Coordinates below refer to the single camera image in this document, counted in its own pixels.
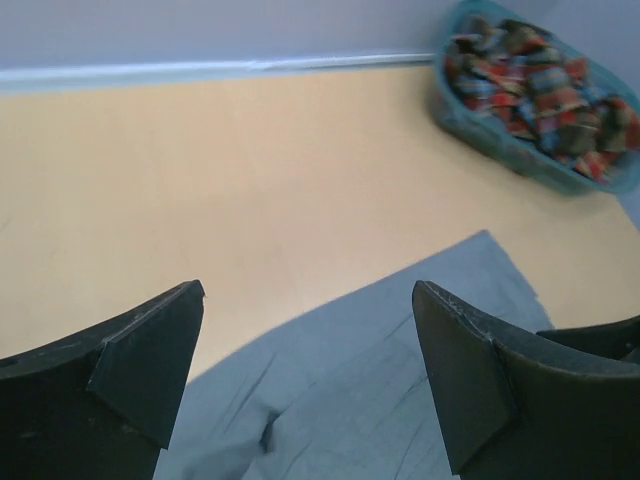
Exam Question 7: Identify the aluminium back rail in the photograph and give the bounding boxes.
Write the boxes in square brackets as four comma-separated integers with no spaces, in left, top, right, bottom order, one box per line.
[1,52,435,94]

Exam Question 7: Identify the grey long sleeve shirt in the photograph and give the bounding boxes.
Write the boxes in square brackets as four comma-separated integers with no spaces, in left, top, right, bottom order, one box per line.
[155,231,550,479]

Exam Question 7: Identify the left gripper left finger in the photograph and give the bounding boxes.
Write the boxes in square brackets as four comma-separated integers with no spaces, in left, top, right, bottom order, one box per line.
[1,280,205,479]

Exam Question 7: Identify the teal plastic basket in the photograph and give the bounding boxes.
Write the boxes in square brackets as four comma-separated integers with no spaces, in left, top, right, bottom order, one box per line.
[429,1,639,195]

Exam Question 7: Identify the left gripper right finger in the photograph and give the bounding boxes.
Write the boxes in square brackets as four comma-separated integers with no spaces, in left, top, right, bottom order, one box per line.
[412,281,639,479]

